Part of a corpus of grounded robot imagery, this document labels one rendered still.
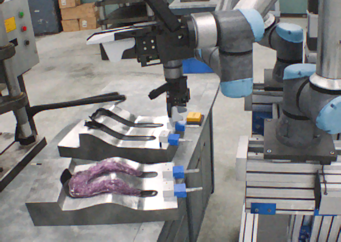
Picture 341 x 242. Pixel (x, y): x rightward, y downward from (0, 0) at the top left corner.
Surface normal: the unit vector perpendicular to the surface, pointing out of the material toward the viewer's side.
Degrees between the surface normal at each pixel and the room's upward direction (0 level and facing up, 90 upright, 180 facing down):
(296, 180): 90
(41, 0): 90
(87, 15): 85
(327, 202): 90
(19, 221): 0
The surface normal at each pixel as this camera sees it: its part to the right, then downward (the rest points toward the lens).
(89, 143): -0.27, 0.46
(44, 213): 0.02, 0.46
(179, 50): 0.19, 0.31
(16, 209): -0.09, -0.88
